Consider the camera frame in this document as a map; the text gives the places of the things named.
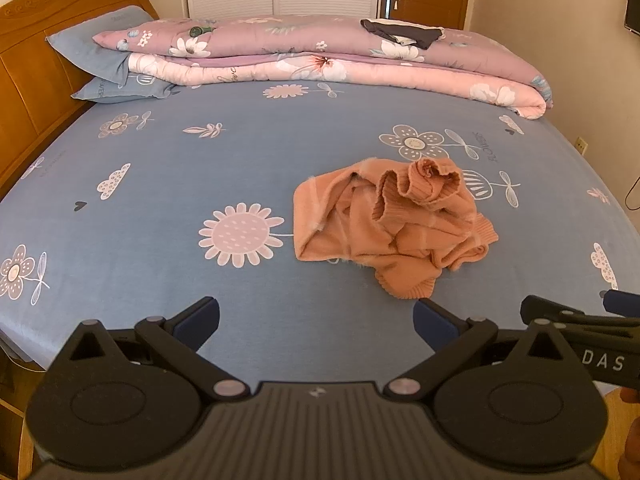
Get dark folded clothes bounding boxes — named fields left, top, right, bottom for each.
left=360, top=18, right=446, bottom=51

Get wooden headboard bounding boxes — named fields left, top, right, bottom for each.
left=0, top=0, right=161, bottom=201

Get orange striped sweater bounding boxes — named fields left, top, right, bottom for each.
left=292, top=156, right=500, bottom=302

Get pink floral quilt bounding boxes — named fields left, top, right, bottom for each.
left=92, top=14, right=555, bottom=121

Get bed with blue floral sheet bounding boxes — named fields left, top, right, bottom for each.
left=0, top=79, right=640, bottom=411

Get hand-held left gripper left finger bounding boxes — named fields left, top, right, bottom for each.
left=50, top=297, right=250, bottom=403

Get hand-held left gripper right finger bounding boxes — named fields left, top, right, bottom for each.
left=384, top=299, right=596, bottom=403

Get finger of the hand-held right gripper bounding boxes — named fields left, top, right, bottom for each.
left=602, top=290, right=640, bottom=318
left=520, top=295, right=640, bottom=333

